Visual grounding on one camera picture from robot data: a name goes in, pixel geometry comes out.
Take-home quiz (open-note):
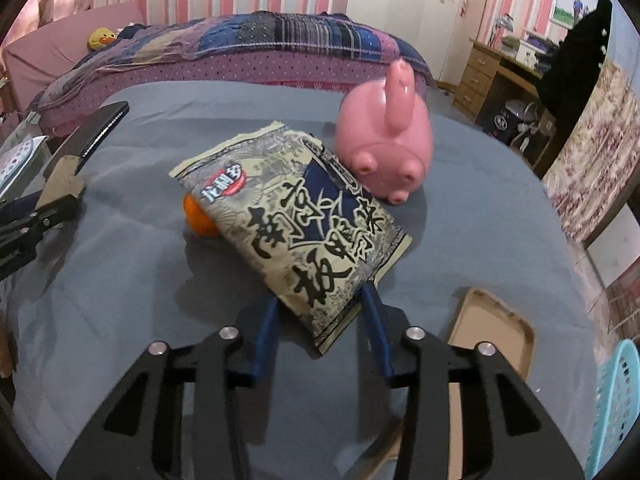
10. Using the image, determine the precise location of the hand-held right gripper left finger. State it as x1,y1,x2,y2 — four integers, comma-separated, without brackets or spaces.
57,298,281,480

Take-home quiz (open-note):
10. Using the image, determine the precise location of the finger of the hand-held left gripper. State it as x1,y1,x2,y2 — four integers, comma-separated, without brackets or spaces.
0,230,44,281
0,155,86,244

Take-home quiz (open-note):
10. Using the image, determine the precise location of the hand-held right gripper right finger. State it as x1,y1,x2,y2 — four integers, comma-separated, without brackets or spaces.
360,285,586,480

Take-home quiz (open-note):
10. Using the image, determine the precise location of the printed snack packet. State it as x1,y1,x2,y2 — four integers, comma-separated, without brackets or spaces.
168,119,414,356

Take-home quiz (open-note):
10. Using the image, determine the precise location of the light blue plastic basket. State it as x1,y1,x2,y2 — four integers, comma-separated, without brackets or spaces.
584,338,640,480

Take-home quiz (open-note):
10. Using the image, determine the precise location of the white patterned box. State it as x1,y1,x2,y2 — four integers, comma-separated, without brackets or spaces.
0,134,49,197

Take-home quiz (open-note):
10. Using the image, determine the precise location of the black phone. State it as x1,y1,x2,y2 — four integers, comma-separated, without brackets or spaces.
74,101,129,161

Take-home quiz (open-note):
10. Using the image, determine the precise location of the grey table cloth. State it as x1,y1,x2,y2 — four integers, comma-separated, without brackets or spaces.
0,80,622,480

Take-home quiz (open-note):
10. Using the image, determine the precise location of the tan phone case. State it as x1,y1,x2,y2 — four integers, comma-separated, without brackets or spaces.
372,287,535,464

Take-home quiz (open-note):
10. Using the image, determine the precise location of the tangerine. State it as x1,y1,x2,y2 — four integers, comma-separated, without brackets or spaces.
182,192,221,239

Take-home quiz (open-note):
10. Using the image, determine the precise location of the pink headboard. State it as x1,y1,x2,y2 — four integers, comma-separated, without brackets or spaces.
2,0,147,117

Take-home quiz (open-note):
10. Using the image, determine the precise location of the yellow duck plush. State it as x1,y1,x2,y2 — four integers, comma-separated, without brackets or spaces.
87,27,119,53

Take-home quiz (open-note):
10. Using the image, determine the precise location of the pink pig toy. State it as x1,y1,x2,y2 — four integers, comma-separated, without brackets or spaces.
333,57,435,206

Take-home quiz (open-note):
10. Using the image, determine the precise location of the purple dotted bed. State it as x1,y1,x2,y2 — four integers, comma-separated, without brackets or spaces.
39,54,437,137

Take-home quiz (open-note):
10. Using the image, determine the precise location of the black bag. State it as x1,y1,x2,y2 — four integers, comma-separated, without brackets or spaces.
487,99,526,144

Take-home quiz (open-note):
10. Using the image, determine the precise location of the white black water dispenser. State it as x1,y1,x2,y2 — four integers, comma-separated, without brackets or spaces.
584,204,640,292

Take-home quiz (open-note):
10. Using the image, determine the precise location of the plaid quilt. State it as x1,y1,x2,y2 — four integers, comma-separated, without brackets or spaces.
29,9,437,127

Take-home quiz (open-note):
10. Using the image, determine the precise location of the white fan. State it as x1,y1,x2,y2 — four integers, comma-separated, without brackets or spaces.
504,99,541,134

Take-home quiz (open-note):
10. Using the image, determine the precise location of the wooden desk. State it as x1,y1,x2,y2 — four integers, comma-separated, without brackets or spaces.
452,42,557,162

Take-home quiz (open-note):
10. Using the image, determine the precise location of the floral curtain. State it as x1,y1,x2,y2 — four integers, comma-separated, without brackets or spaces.
542,57,640,244

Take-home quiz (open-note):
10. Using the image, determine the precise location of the white wardrobe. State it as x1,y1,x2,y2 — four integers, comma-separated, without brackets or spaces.
344,0,494,87

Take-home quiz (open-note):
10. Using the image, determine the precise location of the white printer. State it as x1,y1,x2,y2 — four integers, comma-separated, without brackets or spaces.
499,34,551,69

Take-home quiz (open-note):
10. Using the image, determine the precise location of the desk lamp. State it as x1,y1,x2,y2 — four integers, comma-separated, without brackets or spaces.
492,13,514,49

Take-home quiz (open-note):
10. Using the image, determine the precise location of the black hanging garment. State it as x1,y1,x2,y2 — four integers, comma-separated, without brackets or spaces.
538,0,614,137

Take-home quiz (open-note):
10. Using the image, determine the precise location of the small wall photo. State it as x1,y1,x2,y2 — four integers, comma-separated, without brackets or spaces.
549,0,596,29

